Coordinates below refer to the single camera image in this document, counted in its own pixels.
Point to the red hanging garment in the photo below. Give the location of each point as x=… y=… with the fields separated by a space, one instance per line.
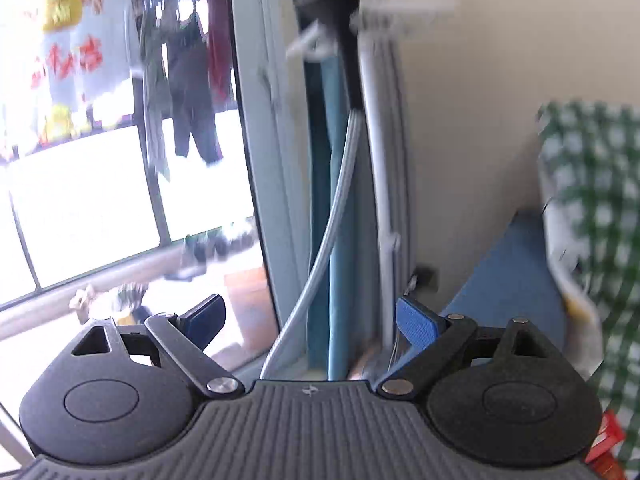
x=220 y=45

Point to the grey hanging garment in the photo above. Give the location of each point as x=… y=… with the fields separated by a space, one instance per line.
x=152 y=100

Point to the pale blue printed garment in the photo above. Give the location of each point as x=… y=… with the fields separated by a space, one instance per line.
x=85 y=60

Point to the red white snack packet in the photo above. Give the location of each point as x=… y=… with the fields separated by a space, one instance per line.
x=605 y=442

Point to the white cloth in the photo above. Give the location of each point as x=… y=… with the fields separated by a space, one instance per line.
x=570 y=280

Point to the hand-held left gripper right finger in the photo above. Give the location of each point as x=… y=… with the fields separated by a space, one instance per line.
x=417 y=322

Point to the balcony railing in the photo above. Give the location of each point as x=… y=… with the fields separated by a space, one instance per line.
x=100 y=280

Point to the grey window frame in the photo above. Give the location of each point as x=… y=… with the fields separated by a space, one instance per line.
x=270 y=160

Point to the dark hanging clothes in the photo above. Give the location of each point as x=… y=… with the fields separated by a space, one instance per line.
x=190 y=85

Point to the white pole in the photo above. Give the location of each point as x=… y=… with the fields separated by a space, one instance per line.
x=382 y=170

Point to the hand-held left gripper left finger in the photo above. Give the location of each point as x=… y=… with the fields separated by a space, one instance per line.
x=205 y=316

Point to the teal curtain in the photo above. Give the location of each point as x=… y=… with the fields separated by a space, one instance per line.
x=320 y=185

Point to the dark shoes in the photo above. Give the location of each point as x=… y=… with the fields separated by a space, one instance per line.
x=210 y=250

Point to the green checked cloth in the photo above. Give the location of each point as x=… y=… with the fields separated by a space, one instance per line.
x=600 y=200

